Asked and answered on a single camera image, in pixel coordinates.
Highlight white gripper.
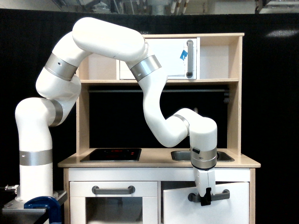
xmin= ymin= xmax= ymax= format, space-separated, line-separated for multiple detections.
xmin=193 ymin=168 xmax=215 ymax=206

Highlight grey cabinet door handle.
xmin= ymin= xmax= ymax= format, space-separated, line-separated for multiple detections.
xmin=188 ymin=189 xmax=230 ymax=203

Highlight white cabinet door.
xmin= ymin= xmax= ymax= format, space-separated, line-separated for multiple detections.
xmin=163 ymin=182 xmax=249 ymax=224

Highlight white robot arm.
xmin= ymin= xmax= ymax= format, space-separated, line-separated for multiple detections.
xmin=15 ymin=17 xmax=217 ymax=204

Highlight white oven door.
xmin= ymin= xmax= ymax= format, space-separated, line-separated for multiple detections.
xmin=69 ymin=182 xmax=160 ymax=224

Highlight white microwave door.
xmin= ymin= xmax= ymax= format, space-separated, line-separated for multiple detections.
xmin=119 ymin=37 xmax=198 ymax=80

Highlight grey toy sink basin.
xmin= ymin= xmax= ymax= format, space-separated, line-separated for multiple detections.
xmin=171 ymin=151 xmax=235 ymax=162

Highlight black toy stovetop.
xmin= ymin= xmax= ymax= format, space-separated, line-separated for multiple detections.
xmin=80 ymin=148 xmax=142 ymax=162

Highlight blue tape right piece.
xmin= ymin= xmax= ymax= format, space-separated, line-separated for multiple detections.
xmin=180 ymin=50 xmax=188 ymax=61

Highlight blue C-clamp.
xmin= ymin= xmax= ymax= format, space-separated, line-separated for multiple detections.
xmin=23 ymin=196 xmax=62 ymax=224

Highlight wooden toy kitchen frame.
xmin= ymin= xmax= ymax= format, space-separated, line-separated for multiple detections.
xmin=59 ymin=33 xmax=261 ymax=224

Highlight grey rail hooks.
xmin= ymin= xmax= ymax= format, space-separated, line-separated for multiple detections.
xmin=223 ymin=90 xmax=230 ymax=104

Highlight grey oven door handle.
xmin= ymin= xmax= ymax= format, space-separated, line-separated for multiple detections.
xmin=92 ymin=186 xmax=135 ymax=195

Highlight grey microwave door handle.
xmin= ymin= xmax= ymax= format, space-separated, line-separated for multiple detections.
xmin=186 ymin=40 xmax=193 ymax=78

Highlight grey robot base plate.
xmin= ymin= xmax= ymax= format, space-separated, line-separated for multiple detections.
xmin=1 ymin=189 xmax=68 ymax=214

